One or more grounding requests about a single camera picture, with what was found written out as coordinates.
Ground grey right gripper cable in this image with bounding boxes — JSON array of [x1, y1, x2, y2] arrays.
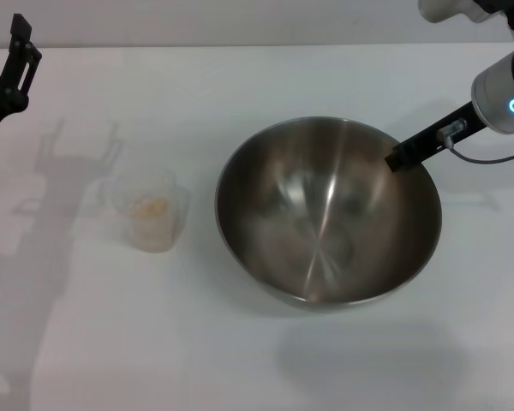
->
[[447, 144, 514, 164]]

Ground clear plastic measuring cup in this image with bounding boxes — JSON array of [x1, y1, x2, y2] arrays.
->
[[94, 167, 193, 253]]

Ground stainless steel mixing bowl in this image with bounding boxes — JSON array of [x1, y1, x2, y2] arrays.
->
[[215, 116, 443, 313]]

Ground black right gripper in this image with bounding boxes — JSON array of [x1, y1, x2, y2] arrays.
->
[[385, 101, 486, 173]]

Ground white rice grains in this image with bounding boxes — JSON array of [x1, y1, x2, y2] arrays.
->
[[130, 195, 175, 250]]

